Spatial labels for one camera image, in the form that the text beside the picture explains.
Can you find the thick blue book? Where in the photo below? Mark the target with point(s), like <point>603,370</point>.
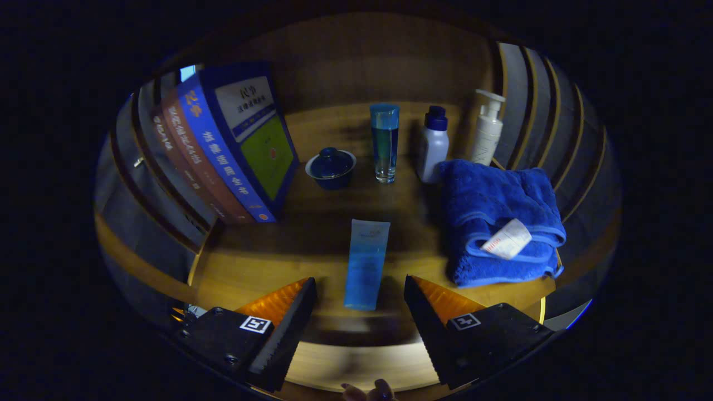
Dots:
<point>262,150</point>

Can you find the wooden countertop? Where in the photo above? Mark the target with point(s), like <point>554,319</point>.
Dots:
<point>323,250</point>

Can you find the wooden cabinet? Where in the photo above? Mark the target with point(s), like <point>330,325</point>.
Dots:
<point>362,61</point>

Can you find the dark blue lidded teacup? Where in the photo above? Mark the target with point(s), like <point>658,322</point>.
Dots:
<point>330,170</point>

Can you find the reddish brown book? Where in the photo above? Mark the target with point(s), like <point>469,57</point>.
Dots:
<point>192,150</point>

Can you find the light blue tube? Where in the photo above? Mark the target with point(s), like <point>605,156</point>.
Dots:
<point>365,267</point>

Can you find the white bottle with dark cap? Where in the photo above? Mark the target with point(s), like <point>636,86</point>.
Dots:
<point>433,150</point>

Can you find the dark brown book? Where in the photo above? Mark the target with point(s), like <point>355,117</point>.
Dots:
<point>167,139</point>

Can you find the white pump bottle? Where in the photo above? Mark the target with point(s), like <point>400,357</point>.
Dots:
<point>487,136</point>

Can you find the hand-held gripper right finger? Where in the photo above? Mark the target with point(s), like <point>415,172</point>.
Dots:
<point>431,334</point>

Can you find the folded blue towel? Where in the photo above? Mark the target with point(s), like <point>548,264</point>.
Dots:
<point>484,206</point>

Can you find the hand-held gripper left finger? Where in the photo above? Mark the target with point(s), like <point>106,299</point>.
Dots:
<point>287,340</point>

